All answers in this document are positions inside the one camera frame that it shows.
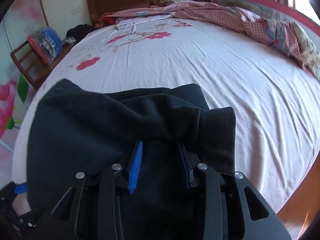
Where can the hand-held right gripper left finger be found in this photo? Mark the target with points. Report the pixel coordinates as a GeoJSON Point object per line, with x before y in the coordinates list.
{"type": "Point", "coordinates": [135, 170]}

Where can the black pants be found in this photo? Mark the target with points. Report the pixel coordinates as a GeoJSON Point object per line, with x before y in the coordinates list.
{"type": "Point", "coordinates": [87, 130]}

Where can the floral wardrobe door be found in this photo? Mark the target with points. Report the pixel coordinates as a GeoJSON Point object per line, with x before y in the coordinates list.
{"type": "Point", "coordinates": [15, 105]}

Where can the red fringed pillow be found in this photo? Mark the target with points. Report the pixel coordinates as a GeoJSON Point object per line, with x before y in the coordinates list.
{"type": "Point", "coordinates": [108, 20]}

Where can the wooden chair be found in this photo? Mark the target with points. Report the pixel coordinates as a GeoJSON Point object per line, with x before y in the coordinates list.
{"type": "Point", "coordinates": [30, 65]}

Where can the red checked quilt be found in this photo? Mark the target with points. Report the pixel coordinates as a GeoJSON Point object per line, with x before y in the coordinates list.
{"type": "Point", "coordinates": [225, 15]}

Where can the bed with floral sheet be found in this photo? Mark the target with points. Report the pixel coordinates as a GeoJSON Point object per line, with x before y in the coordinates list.
{"type": "Point", "coordinates": [200, 67]}

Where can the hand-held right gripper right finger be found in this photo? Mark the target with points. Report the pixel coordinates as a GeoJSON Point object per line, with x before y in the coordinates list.
{"type": "Point", "coordinates": [186, 167]}

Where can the white wall socket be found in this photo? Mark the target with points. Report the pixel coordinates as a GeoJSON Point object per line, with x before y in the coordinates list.
{"type": "Point", "coordinates": [75, 10]}

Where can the grey patterned cloth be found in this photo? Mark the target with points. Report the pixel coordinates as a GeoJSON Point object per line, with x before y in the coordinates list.
{"type": "Point", "coordinates": [69, 40]}

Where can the plastic bag of clothes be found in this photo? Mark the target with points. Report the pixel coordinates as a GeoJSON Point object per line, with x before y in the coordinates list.
{"type": "Point", "coordinates": [47, 43]}

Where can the folded pink floral sheet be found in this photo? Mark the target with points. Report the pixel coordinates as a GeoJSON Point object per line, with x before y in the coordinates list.
{"type": "Point", "coordinates": [142, 21]}

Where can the black clothing heap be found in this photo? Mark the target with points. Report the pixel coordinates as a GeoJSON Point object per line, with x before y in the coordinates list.
{"type": "Point", "coordinates": [80, 31]}

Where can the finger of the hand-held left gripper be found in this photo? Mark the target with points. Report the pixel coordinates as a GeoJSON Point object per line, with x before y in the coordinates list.
{"type": "Point", "coordinates": [20, 188]}

